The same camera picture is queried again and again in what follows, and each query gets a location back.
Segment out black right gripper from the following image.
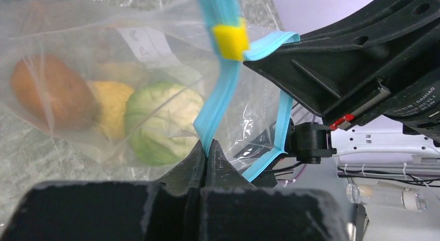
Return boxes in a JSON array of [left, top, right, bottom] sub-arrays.
[[245, 0, 439, 125]]

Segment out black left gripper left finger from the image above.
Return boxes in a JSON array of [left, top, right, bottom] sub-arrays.
[[1, 143, 206, 240]]

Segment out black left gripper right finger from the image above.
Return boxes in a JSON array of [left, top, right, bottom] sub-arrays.
[[201, 141, 349, 240]]

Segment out light green cabbage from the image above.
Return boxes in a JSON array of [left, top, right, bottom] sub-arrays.
[[125, 82, 204, 166]]

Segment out yellow lemon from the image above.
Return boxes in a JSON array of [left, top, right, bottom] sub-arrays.
[[88, 62, 149, 141]]

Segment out clear zip top bag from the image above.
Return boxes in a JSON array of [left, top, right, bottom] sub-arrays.
[[1, 0, 299, 181]]

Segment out brown kiwi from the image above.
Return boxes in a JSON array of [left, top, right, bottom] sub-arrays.
[[10, 55, 99, 130]]

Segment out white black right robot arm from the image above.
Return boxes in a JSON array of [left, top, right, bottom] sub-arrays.
[[244, 0, 439, 163]]

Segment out clear plastic tube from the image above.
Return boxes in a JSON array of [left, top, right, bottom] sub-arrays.
[[346, 183, 427, 212]]

